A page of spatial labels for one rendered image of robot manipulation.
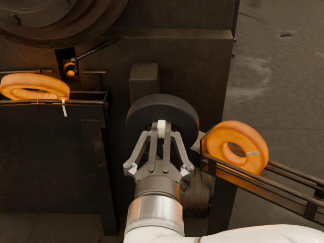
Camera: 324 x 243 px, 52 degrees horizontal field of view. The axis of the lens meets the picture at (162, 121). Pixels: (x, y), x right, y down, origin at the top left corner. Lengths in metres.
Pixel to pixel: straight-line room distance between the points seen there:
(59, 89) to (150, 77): 0.25
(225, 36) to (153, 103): 0.40
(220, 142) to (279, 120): 1.31
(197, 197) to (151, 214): 0.50
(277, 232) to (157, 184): 0.20
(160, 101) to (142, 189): 0.18
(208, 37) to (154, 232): 0.61
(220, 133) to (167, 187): 0.31
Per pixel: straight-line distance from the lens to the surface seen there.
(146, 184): 0.54
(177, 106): 0.64
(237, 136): 0.78
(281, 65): 2.68
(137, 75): 0.90
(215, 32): 0.98
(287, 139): 2.00
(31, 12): 0.78
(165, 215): 0.50
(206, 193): 0.99
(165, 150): 0.61
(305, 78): 2.58
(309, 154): 1.95
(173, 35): 0.95
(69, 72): 1.06
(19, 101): 1.05
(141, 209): 0.50
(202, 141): 0.83
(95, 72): 1.01
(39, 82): 0.92
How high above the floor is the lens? 1.28
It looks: 40 degrees down
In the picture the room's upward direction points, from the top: straight up
